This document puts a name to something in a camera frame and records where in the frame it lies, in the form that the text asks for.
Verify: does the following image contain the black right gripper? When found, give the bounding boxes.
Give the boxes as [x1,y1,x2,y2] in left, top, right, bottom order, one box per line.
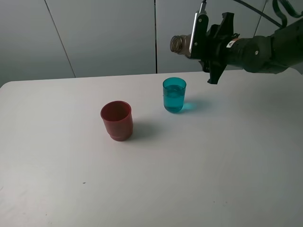
[198,12,239,85]

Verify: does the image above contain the smoky transparent water bottle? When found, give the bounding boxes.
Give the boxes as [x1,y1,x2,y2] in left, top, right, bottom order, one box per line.
[170,35,191,58]

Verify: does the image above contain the teal transparent plastic cup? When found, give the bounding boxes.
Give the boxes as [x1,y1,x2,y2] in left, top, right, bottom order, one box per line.
[162,77,187,113]

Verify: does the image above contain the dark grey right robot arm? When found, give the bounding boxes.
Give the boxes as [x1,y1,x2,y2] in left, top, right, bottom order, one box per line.
[190,12,303,84]

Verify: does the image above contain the red plastic cup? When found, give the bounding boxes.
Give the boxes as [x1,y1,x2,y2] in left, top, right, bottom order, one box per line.
[100,101,133,141]

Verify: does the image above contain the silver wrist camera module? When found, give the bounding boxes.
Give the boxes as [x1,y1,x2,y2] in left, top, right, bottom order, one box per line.
[189,11,209,60]

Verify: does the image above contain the black camera cable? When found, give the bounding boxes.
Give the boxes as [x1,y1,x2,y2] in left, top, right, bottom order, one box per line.
[234,0,285,28]

